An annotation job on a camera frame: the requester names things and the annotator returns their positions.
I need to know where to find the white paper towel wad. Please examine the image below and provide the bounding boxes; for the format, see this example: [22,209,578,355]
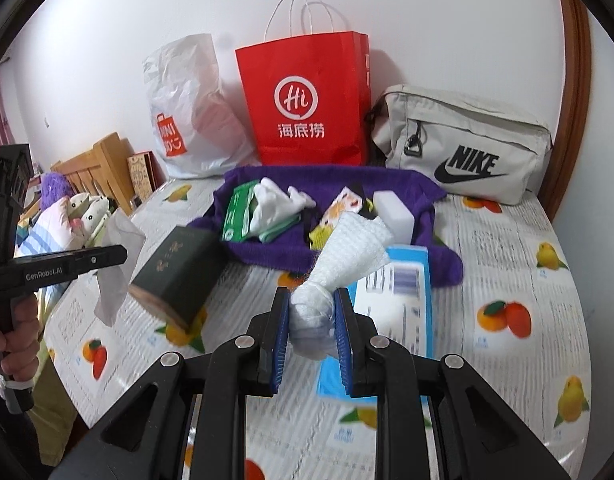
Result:
[289,212,394,361]

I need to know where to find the white plastic bag piece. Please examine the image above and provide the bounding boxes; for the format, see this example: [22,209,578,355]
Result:
[94,209,147,327]

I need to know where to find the mint green cloth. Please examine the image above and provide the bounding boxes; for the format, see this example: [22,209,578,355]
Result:
[258,214,301,244]

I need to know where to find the white sponge block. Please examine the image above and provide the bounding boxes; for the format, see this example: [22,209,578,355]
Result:
[373,191,415,245]

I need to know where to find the white gloves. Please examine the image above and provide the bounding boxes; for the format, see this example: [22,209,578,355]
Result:
[249,178,316,235]

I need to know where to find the green tissue pack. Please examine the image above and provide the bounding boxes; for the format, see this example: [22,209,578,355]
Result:
[222,181,258,243]

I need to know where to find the fruit print wipe packet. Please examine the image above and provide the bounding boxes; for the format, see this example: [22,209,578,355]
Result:
[319,186,365,228]

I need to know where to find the person's left hand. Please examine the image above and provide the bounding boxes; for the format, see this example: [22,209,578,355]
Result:
[0,295,42,382]

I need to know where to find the striped bedding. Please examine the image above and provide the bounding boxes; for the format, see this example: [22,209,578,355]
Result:
[16,197,87,320]

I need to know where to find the blue tissue box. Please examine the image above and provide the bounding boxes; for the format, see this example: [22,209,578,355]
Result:
[315,244,434,406]

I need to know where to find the spotted plush toy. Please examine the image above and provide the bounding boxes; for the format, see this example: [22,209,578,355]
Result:
[68,193,110,247]

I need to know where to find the purple plush toy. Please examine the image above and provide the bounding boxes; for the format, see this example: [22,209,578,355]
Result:
[40,171,75,211]

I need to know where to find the wooden bed headboard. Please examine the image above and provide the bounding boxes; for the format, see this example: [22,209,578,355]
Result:
[50,132,135,216]

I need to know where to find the purple towel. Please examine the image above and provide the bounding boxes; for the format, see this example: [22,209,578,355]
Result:
[190,165,463,288]

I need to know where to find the patterned book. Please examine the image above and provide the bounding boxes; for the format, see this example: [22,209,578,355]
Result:
[127,151,161,203]

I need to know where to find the grey Nike waist bag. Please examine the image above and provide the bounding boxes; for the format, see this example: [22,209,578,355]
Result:
[369,84,553,205]

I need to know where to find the white Miniso plastic bag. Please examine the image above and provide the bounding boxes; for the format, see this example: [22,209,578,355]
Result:
[142,34,257,179]

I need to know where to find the red Haidilao paper bag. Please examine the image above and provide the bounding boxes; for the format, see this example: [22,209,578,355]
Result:
[235,30,371,166]

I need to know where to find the brown wooden door frame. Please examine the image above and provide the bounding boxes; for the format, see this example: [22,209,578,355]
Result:
[538,0,592,221]

